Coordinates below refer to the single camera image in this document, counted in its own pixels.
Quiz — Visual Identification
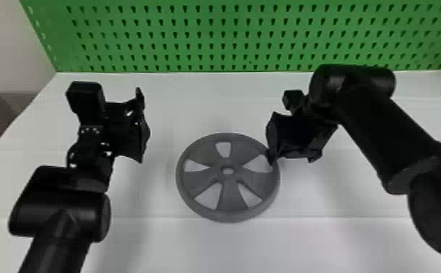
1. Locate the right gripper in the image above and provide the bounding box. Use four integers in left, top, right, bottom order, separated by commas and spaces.
265, 110, 339, 165

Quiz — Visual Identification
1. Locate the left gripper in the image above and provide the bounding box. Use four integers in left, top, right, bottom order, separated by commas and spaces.
101, 87, 152, 164

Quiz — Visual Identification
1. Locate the grey wheel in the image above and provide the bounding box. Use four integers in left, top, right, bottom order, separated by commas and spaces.
175, 131, 281, 224

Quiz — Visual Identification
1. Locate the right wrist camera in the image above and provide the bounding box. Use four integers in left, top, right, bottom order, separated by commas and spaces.
282, 89, 311, 114

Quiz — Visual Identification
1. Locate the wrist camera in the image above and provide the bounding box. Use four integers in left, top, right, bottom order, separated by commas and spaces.
65, 80, 107, 128
282, 89, 311, 114

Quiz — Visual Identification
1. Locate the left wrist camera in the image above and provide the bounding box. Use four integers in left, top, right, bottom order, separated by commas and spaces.
65, 80, 107, 128

